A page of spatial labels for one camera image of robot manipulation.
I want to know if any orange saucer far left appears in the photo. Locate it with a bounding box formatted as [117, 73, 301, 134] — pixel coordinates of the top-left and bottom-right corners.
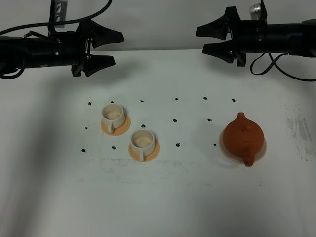
[101, 115, 131, 136]

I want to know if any orange saucer near centre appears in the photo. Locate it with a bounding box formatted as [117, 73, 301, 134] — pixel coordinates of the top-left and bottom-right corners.
[128, 138, 160, 162]

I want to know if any white teacup far left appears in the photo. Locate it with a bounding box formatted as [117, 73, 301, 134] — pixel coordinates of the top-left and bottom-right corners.
[101, 103, 125, 133]

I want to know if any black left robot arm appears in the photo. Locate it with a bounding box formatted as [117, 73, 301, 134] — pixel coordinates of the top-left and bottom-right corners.
[0, 20, 124, 79]

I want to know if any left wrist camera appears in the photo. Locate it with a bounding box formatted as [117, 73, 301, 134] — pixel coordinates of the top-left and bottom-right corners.
[49, 0, 68, 23]

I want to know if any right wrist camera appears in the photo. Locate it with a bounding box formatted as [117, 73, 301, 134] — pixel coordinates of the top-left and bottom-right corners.
[249, 0, 267, 20]

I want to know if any beige teapot saucer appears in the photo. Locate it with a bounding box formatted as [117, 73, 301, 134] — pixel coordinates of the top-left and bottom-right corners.
[219, 130, 267, 165]

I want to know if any white teacup near centre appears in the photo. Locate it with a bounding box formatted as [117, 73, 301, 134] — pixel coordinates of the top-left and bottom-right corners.
[130, 129, 155, 162]

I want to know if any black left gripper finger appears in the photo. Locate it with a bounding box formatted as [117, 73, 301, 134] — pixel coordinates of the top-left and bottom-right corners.
[83, 55, 116, 76]
[91, 21, 124, 49]

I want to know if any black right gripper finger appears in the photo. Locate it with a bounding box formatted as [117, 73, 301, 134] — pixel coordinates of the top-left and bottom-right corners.
[202, 40, 234, 63]
[196, 16, 228, 40]

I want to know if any brown clay teapot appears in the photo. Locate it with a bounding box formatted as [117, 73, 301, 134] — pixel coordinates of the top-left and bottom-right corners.
[223, 112, 265, 167]

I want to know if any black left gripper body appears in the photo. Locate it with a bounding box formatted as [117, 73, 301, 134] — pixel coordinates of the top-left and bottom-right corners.
[48, 21, 94, 77]

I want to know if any orange saucer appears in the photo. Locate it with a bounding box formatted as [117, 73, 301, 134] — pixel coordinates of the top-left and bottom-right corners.
[128, 138, 160, 162]
[101, 115, 131, 136]

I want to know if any white teacup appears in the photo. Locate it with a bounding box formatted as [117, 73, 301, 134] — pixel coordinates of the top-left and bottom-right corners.
[130, 129, 155, 162]
[101, 103, 125, 133]

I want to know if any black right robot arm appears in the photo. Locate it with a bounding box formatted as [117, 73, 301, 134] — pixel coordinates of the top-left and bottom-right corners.
[196, 6, 316, 67]

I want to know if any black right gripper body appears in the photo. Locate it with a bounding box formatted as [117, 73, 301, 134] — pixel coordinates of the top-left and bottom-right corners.
[224, 6, 267, 67]

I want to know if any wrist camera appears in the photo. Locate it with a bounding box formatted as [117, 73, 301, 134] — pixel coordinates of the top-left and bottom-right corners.
[249, 0, 267, 20]
[49, 0, 68, 23]

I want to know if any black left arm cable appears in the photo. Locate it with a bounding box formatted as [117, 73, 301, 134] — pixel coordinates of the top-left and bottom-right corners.
[0, 0, 113, 37]

